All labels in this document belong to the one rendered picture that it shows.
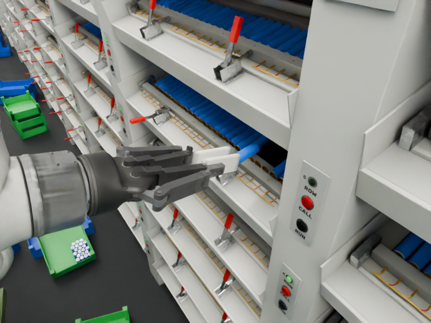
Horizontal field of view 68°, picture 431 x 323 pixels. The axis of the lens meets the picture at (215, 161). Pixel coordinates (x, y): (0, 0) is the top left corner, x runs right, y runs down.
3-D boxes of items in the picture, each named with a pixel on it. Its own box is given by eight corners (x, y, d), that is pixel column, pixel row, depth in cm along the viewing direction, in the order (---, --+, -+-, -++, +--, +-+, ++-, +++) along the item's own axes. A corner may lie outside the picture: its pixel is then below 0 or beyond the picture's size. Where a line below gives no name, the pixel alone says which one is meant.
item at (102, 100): (129, 152, 112) (111, 122, 102) (77, 91, 152) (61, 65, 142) (177, 122, 118) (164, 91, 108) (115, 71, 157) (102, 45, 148)
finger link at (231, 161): (201, 158, 47) (204, 161, 46) (238, 152, 51) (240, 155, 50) (197, 175, 48) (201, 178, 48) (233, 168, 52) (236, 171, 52)
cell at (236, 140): (259, 132, 68) (235, 149, 66) (253, 129, 69) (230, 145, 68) (258, 126, 67) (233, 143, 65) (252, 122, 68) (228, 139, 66)
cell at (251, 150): (253, 148, 56) (223, 166, 53) (252, 140, 54) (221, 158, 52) (260, 153, 54) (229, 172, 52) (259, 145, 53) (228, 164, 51)
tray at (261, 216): (276, 252, 54) (269, 221, 48) (131, 111, 94) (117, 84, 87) (355, 183, 60) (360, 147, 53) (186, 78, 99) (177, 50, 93)
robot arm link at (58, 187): (13, 140, 35) (70, 135, 39) (20, 206, 40) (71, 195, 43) (30, 184, 30) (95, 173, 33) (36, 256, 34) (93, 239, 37)
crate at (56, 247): (96, 258, 159) (95, 252, 152) (53, 279, 149) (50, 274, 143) (74, 209, 170) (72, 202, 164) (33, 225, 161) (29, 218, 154)
